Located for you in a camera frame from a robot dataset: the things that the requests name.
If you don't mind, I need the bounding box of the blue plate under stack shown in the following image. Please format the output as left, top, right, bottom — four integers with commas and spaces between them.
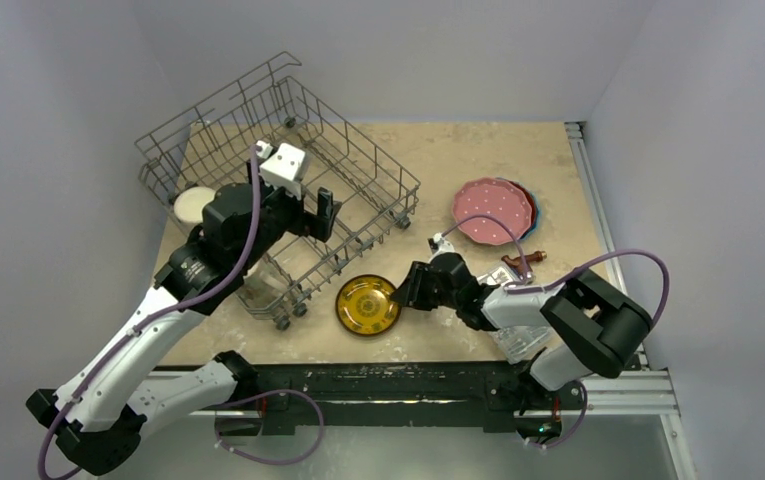
526, 189, 541, 237

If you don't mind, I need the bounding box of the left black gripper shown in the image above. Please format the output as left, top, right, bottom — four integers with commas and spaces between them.
236, 157, 339, 270

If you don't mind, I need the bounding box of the purple loop cable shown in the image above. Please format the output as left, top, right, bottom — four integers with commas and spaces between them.
213, 388, 327, 468

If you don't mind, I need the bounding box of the brown copper tool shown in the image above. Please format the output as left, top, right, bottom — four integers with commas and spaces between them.
501, 250, 547, 278

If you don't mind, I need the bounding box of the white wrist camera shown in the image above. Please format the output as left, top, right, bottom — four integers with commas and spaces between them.
428, 233, 456, 261
255, 140, 309, 200

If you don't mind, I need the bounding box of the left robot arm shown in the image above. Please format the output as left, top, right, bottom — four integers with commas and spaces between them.
26, 181, 341, 476

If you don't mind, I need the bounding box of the pink dotted plate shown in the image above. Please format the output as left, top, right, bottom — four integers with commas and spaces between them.
451, 177, 531, 246

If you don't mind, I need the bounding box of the clear plastic screw box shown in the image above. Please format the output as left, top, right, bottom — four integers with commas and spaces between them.
478, 262, 552, 364

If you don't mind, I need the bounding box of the black base frame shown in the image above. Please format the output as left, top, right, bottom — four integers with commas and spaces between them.
215, 351, 566, 443

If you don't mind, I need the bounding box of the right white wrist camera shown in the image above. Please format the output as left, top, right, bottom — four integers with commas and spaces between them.
428, 233, 456, 261

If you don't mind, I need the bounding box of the aluminium rail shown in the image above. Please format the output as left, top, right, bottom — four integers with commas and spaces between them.
564, 122, 697, 479

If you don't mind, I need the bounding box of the grey wire dish rack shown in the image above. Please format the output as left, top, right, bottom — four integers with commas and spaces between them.
136, 52, 420, 330

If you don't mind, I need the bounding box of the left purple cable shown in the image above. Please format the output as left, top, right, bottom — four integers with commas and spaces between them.
36, 144, 264, 480

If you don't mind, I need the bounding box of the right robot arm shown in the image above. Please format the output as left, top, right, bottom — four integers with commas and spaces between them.
391, 252, 667, 407

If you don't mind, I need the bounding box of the red plate in stack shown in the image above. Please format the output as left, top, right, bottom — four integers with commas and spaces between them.
512, 181, 532, 241

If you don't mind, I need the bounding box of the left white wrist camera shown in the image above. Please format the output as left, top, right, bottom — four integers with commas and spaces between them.
255, 140, 309, 200

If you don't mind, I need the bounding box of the yellow black saucer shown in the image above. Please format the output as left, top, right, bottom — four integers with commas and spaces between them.
335, 274, 402, 337

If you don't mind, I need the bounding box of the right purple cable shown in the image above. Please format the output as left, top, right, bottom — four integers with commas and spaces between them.
440, 213, 671, 333

